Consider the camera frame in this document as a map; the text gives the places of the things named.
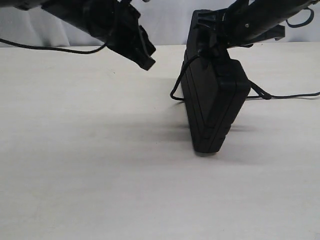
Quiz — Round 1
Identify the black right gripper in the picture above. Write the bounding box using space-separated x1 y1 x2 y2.
196 0 285 62

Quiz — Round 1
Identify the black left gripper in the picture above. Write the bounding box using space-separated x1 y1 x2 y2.
104 2 156 70

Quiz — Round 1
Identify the black plastic case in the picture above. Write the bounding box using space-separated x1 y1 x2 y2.
181 10 251 154

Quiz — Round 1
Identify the black cord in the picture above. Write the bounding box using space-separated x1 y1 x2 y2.
169 53 320 102

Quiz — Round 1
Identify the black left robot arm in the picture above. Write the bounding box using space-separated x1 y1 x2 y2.
0 0 156 71

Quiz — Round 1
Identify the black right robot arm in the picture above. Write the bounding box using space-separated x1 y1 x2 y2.
193 0 318 58

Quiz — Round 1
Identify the white curtain backdrop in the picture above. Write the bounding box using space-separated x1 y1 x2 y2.
0 0 320 47

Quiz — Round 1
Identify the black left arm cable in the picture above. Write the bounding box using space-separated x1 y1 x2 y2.
0 37 108 55

